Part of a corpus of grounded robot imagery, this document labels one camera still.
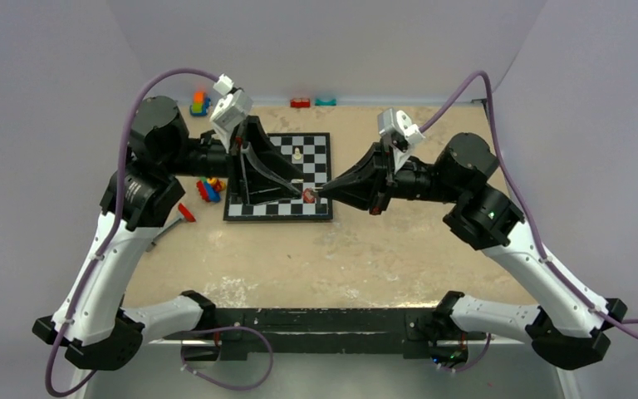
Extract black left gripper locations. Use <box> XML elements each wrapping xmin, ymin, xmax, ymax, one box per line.
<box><xmin>162</xmin><ymin>114</ymin><xmax>302</xmax><ymax>204</ymax></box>

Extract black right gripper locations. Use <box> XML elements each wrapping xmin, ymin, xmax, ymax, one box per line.
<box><xmin>319</xmin><ymin>138</ymin><xmax>462</xmax><ymax>216</ymax></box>

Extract red key tag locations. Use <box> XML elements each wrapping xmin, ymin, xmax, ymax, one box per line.
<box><xmin>302</xmin><ymin>188</ymin><xmax>317</xmax><ymax>204</ymax></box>

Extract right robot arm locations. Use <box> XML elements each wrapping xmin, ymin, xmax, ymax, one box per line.
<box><xmin>317</xmin><ymin>133</ymin><xmax>627</xmax><ymax>371</ymax></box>

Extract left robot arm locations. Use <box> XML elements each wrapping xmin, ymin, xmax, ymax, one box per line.
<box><xmin>32</xmin><ymin>96</ymin><xmax>303</xmax><ymax>371</ymax></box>

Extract black white chessboard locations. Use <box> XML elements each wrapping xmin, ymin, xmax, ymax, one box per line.
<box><xmin>223</xmin><ymin>132</ymin><xmax>334</xmax><ymax>223</ymax></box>

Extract colourful toy block pile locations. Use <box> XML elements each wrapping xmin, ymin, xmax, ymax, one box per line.
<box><xmin>196</xmin><ymin>177</ymin><xmax>227</xmax><ymax>203</ymax></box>

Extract red block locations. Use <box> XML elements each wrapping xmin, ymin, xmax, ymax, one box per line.
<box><xmin>289</xmin><ymin>97</ymin><xmax>312</xmax><ymax>108</ymax></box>

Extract stacked colour blocks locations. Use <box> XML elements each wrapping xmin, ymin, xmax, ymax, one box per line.
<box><xmin>189</xmin><ymin>91</ymin><xmax>211</xmax><ymax>117</ymax></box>

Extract teal block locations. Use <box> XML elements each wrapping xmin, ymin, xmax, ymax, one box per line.
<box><xmin>314</xmin><ymin>96</ymin><xmax>337</xmax><ymax>106</ymax></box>

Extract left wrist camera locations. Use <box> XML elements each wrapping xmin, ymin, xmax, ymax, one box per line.
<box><xmin>210</xmin><ymin>89</ymin><xmax>253</xmax><ymax>141</ymax></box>

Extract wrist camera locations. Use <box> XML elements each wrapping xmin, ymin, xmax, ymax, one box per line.
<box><xmin>377</xmin><ymin>108</ymin><xmax>425</xmax><ymax>152</ymax></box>
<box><xmin>210</xmin><ymin>89</ymin><xmax>253</xmax><ymax>141</ymax></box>

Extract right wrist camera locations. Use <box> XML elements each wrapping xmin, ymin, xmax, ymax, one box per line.
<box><xmin>377</xmin><ymin>108</ymin><xmax>425</xmax><ymax>152</ymax></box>

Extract red handled tool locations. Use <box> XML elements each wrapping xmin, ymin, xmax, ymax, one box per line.
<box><xmin>146</xmin><ymin>203</ymin><xmax>196</xmax><ymax>252</ymax></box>

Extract black table front rail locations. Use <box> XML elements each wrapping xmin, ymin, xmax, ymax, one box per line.
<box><xmin>171</xmin><ymin>308</ymin><xmax>486</xmax><ymax>361</ymax></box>

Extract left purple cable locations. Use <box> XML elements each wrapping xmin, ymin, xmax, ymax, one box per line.
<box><xmin>44</xmin><ymin>67</ymin><xmax>221</xmax><ymax>399</ymax></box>

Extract purple cable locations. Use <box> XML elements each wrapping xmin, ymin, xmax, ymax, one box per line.
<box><xmin>418</xmin><ymin>70</ymin><xmax>638</xmax><ymax>352</ymax></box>
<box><xmin>44</xmin><ymin>67</ymin><xmax>221</xmax><ymax>399</ymax></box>

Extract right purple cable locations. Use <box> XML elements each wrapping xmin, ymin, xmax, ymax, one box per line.
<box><xmin>418</xmin><ymin>70</ymin><xmax>638</xmax><ymax>352</ymax></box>

